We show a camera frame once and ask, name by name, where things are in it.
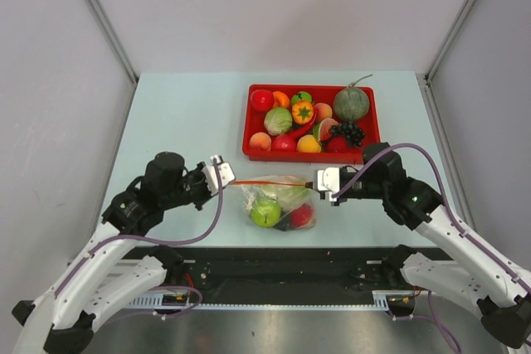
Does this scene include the white cauliflower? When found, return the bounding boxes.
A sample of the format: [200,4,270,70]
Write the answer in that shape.
[261,184,309,211]

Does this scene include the clear zip top bag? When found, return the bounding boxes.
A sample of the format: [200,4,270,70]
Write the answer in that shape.
[231,175,317,232]

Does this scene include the dark purple fruit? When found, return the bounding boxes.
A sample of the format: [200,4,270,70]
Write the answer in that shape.
[273,214,292,231]

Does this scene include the green apple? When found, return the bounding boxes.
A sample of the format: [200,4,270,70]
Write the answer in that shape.
[249,197,282,228]

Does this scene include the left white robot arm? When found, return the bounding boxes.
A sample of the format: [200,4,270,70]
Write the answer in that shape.
[12,152,235,353]

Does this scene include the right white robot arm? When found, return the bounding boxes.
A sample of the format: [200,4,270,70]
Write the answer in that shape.
[305,143,530,349]

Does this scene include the red apple bottom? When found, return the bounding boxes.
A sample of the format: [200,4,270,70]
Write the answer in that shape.
[271,134,297,152]

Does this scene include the red apple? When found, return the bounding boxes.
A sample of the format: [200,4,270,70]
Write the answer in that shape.
[250,90,275,112]
[271,134,297,152]

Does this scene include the red chili pepper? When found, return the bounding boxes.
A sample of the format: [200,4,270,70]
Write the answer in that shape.
[287,110,319,140]

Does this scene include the black grape bunch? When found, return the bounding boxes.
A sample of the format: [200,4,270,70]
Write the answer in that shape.
[329,122,366,148]

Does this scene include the watermelon slice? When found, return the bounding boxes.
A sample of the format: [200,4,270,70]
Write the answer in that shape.
[312,118,339,143]

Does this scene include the green cabbage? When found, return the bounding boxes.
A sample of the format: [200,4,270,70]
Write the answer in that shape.
[264,107,293,136]

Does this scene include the orange bell pepper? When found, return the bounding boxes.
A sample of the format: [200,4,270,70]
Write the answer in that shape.
[291,101,314,125]

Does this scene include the pink peach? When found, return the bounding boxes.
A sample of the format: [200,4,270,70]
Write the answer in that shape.
[314,103,333,121]

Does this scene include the green melon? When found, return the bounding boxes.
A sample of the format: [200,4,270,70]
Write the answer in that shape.
[333,75,373,122]

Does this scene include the red plastic tray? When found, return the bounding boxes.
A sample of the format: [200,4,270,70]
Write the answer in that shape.
[242,84,380,164]

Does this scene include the green bell pepper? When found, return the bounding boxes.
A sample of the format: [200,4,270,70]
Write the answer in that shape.
[290,90,313,105]

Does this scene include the orange fruit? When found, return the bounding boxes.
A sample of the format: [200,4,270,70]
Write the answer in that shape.
[272,91,291,109]

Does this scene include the red apple top left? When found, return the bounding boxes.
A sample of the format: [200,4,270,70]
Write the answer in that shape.
[250,90,275,112]

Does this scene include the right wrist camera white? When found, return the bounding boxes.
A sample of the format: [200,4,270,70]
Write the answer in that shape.
[313,167,341,206]

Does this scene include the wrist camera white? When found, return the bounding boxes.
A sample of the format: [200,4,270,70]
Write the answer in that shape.
[313,167,341,206]
[202,155,236,196]

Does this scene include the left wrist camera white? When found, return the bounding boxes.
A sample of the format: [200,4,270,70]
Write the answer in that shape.
[202,155,236,196]

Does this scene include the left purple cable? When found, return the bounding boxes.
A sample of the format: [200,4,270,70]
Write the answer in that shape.
[53,158,227,301]

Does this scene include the purple cable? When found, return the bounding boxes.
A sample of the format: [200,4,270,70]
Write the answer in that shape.
[331,142,531,353]
[53,158,227,301]

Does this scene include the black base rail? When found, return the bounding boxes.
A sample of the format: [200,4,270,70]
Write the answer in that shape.
[119,245,453,308]

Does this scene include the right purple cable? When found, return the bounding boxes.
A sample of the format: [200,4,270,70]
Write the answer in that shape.
[331,142,531,353]

